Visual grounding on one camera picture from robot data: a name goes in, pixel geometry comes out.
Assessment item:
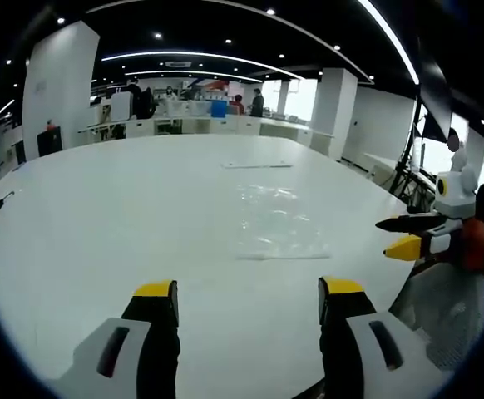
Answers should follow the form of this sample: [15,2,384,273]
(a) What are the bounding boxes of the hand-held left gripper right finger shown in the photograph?
[317,275,430,399]

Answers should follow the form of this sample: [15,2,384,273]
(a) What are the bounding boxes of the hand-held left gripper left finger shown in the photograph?
[57,278,181,399]

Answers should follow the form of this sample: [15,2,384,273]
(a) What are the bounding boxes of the large clear food packaging bag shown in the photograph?
[234,206,331,262]

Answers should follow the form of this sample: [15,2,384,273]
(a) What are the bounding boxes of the small clear food packaging bag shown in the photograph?
[236,183,302,208]

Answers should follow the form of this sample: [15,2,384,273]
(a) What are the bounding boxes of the person's right hand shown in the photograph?
[459,198,484,274]

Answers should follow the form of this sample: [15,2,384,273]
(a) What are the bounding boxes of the black light stand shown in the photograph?
[390,111,437,207]

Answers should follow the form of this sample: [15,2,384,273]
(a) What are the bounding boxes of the grey mesh chair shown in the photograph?
[387,260,484,372]

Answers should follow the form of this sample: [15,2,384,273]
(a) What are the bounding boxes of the black softbox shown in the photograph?
[417,39,454,141]

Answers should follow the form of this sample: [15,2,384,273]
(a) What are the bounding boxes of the black equipment box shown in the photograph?
[37,120,64,158]

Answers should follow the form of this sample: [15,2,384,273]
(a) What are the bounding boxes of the white counter row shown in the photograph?
[78,111,334,157]

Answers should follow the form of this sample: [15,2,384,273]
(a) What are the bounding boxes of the white square pillar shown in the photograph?
[22,19,101,162]

